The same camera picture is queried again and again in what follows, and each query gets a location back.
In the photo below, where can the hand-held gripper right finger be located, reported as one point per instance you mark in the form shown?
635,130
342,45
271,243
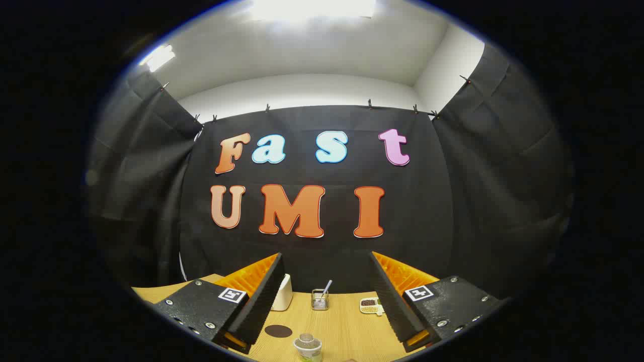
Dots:
390,306

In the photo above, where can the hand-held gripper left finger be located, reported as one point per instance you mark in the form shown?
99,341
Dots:
261,306

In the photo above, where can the dark brown round coaster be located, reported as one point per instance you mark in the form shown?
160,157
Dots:
278,331

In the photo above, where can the clear bottle white green label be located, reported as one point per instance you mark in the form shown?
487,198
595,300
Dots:
308,348

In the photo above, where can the white divided dish with beans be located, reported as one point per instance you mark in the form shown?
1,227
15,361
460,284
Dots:
369,306

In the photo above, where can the cream toaster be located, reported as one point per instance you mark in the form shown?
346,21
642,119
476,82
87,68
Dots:
284,296

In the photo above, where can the wooden table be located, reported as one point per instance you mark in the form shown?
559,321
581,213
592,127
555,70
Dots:
347,327

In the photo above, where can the striped straw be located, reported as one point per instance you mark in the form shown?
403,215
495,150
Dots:
327,285

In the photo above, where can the small ceiling light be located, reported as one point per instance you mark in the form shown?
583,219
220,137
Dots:
158,57

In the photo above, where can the large ceiling light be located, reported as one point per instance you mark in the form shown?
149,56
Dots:
312,7

